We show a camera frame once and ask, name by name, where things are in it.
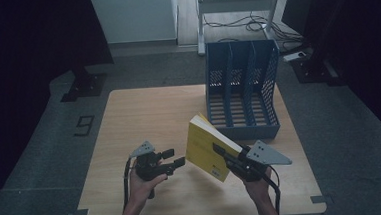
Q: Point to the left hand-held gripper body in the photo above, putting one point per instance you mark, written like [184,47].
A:
[148,168]

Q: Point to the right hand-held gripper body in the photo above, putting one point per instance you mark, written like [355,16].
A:
[258,158]

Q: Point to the yellow book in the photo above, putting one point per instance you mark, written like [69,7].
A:
[202,150]

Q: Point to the person's left hand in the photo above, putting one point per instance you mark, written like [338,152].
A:
[143,189]

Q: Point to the person's right hand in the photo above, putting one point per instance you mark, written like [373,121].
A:
[258,188]

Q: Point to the blue file rack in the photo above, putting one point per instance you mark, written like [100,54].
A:
[243,94]

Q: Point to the black stand base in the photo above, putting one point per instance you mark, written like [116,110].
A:
[313,71]
[85,87]

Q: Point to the white power strip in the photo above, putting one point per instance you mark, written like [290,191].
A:
[294,56]

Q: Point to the white panel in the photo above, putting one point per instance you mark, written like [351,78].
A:
[136,15]

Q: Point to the dark curtain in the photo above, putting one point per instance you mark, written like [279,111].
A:
[24,47]
[357,27]

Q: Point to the white metal stand frame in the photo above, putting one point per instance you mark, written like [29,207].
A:
[235,4]

